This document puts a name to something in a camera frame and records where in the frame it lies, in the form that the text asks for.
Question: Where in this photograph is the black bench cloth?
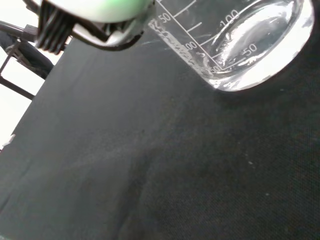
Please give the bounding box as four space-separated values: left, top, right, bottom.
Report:
0 0 320 240

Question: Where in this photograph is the black tripod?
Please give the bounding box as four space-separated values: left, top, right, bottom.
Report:
0 20 55 101

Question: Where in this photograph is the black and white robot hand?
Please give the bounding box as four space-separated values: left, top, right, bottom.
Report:
22 0 159 54

